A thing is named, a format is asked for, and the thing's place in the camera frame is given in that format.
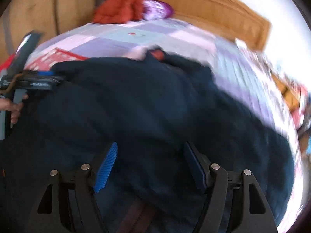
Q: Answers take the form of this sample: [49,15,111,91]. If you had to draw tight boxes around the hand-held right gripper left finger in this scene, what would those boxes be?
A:
[24,141,119,233]

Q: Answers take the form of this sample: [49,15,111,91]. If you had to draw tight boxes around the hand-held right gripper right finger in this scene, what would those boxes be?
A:
[183,141,279,233]

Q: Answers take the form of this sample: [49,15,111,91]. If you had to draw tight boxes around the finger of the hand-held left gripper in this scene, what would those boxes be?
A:
[22,70,66,89]
[11,31,44,74]

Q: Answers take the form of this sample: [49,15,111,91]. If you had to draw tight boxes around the navy blue padded jacket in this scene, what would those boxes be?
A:
[0,46,302,233]

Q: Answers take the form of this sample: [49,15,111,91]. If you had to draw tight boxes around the person's left hand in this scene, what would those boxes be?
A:
[0,94,29,125]

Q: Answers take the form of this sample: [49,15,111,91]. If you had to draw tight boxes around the red garment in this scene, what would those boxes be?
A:
[0,54,16,72]

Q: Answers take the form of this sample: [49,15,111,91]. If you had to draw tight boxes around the red checked mat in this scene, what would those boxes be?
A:
[24,48,88,71]

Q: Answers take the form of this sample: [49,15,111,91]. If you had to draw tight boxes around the wooden wardrobe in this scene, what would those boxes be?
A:
[0,0,98,65]

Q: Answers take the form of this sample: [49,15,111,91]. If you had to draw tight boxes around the orange-red down jacket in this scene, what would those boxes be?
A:
[93,0,154,25]

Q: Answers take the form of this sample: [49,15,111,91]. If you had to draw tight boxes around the purple patchwork quilt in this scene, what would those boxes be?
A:
[25,19,304,156]

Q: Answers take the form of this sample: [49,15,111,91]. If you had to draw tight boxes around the purple satin pillow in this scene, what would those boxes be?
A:
[142,0,175,21]

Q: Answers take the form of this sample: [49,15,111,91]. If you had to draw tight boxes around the wooden headboard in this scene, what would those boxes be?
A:
[131,0,272,52]

